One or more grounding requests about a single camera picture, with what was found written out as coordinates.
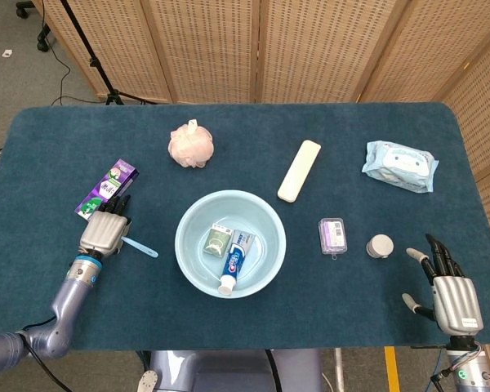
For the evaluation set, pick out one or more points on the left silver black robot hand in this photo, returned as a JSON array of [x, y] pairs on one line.
[[104, 230]]

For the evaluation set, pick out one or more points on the black tripod stand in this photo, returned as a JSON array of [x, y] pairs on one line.
[[93, 63]]

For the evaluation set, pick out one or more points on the purple toothpaste carton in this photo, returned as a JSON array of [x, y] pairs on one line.
[[110, 183]]

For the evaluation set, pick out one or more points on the teal table cloth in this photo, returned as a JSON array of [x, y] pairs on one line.
[[65, 134]]

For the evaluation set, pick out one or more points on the cream rectangular case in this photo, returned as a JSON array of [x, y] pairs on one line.
[[299, 171]]

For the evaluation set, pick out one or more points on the light blue wet wipes pack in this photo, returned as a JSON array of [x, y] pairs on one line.
[[400, 165]]

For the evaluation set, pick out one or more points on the small white jar grey lid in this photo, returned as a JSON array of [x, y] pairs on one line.
[[379, 246]]

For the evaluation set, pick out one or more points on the light blue plastic basin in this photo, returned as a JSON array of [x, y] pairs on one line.
[[188, 253]]

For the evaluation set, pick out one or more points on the black office chair base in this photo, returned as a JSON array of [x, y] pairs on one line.
[[41, 41]]

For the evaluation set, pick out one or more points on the clear box of purple floss picks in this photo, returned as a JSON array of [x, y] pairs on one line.
[[332, 237]]

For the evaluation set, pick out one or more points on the woven wooden folding screen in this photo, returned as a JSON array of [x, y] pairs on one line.
[[212, 49]]

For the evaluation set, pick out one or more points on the small green soap box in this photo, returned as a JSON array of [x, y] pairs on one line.
[[216, 241]]

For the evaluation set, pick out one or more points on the pink mesh bath sponge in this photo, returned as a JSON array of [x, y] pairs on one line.
[[190, 147]]

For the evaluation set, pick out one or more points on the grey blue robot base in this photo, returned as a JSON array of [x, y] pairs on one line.
[[228, 367]]

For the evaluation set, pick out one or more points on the blue white toothpaste tube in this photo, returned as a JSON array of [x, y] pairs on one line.
[[234, 261]]

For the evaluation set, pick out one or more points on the light blue toothbrush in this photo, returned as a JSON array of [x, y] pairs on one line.
[[143, 246]]

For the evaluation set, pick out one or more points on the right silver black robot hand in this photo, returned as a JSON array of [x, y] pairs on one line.
[[457, 304]]

